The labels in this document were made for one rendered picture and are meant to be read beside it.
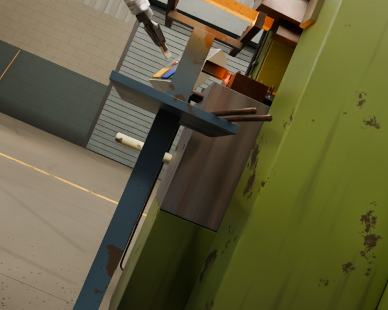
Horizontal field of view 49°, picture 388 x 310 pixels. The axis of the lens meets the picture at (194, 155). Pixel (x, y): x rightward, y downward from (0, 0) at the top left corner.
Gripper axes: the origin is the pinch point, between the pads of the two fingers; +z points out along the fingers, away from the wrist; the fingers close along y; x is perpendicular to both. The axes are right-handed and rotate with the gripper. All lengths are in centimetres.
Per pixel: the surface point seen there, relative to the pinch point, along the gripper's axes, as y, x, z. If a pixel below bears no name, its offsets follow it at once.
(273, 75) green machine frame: 39, 21, 26
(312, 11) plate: 82, 13, -4
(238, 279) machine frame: 98, -56, 35
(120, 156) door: -702, 72, 308
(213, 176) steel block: 69, -37, 25
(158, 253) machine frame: 66, -65, 34
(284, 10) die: 57, 24, -1
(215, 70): 45.2, -5.3, 5.7
